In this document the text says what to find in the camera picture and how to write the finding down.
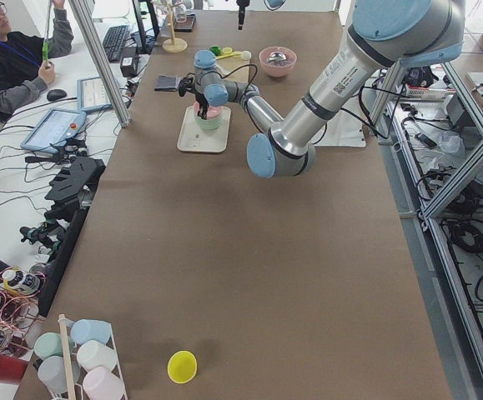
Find black computer mouse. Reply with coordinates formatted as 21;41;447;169
46;89;68;103

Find wooden mug tree stand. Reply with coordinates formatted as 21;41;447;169
153;1;188;53

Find grey plastic cup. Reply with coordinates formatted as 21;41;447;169
38;355;68;394

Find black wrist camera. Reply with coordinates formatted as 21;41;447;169
178;72;195;97

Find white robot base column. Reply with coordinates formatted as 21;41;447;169
312;1;366;148

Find aluminium frame post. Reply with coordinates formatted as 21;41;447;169
69;0;131;128

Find wooden cutting board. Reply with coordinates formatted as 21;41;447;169
216;57;251;83

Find white plastic cup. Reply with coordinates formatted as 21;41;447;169
77;340;118;372

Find seated person black sweater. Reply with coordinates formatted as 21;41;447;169
0;1;73;115

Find green lime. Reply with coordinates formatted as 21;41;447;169
209;46;221;56

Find blue plastic cup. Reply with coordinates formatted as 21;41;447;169
70;319;111;345

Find yellow plastic knife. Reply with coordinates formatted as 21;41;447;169
215;51;242;60

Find stacked green bowls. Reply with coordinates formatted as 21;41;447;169
194;115;222;131

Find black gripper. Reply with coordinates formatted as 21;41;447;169
236;0;250;30
195;92;209;119

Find grey folded cloth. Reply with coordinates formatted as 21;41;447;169
154;75;182;92

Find black keyboard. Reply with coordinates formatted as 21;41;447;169
102;25;129;63

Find cream rabbit tray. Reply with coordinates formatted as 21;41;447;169
177;105;231;153

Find pink plastic cup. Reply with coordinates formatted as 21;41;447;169
83;366;125;400

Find white cup rack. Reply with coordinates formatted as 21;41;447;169
34;316;128;399

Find blue teach pendant tablet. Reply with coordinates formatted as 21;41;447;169
20;108;87;153

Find green plastic cup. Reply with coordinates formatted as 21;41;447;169
33;332;63;360

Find small pink bowl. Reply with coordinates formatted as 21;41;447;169
194;102;224;120

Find yellow plastic cup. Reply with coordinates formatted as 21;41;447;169
167;350;198;384

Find large pink ice bowl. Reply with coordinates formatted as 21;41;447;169
259;46;297;78

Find black tool stand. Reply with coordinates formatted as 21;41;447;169
19;157;106;317

